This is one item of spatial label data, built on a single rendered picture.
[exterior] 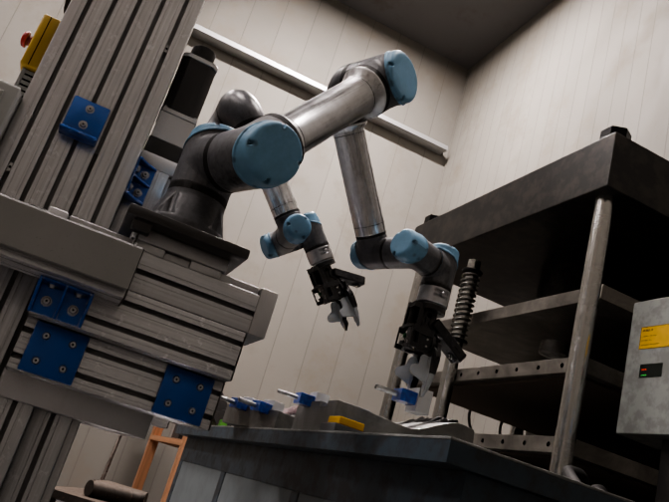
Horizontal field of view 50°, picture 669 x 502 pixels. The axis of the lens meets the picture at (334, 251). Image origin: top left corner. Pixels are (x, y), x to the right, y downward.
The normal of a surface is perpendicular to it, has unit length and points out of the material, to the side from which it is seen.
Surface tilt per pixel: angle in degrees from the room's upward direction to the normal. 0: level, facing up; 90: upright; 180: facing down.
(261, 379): 90
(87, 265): 90
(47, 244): 90
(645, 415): 90
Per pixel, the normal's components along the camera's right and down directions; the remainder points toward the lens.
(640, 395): -0.88, -0.37
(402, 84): 0.79, -0.10
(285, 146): 0.63, 0.03
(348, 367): 0.37, -0.22
